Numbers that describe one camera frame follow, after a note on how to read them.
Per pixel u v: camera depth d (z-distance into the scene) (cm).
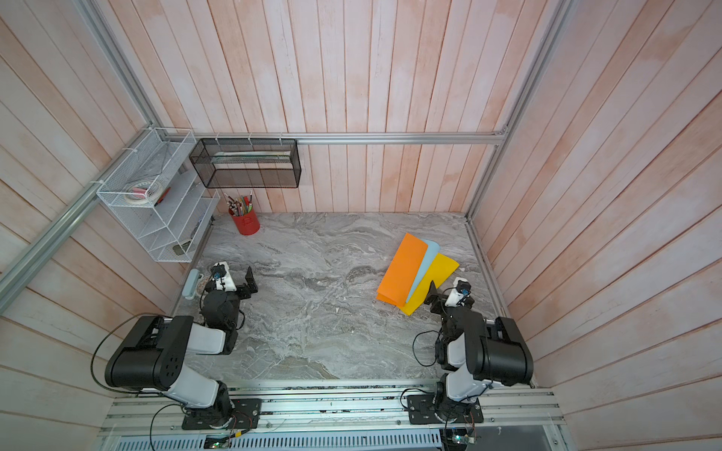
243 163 106
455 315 77
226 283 77
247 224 111
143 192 74
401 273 100
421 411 73
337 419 73
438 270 101
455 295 77
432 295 81
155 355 45
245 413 73
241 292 82
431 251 108
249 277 84
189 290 95
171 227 78
